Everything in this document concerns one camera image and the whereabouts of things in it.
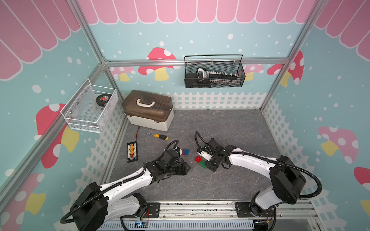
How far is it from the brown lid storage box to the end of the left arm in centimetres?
31

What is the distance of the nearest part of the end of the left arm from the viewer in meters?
0.59

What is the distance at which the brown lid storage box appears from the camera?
0.95m
